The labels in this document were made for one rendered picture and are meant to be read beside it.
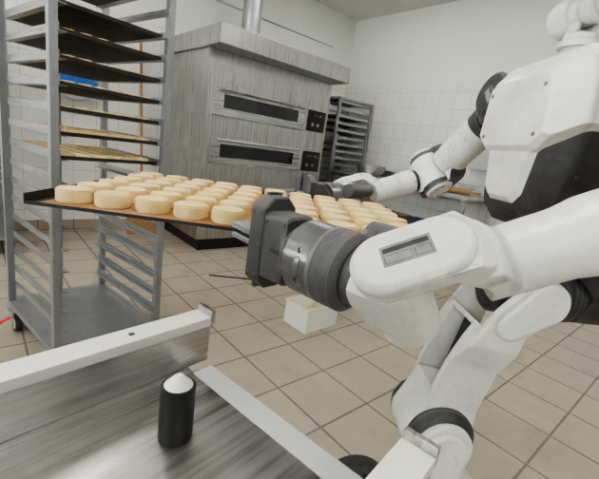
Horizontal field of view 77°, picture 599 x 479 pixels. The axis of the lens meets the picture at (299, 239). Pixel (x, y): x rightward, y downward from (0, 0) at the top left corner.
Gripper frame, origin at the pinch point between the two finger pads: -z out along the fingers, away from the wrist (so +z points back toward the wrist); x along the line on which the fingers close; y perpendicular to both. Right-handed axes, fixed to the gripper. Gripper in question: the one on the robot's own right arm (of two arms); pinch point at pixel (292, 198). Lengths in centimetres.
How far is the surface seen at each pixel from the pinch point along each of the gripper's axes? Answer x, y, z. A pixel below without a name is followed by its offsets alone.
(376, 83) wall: 112, -262, 404
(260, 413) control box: -16, 40, -41
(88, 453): -16, 35, -56
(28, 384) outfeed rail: -11, 29, -60
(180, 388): -10, 38, -50
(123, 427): -16, 34, -53
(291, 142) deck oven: 15, -234, 228
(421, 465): -9, 57, -40
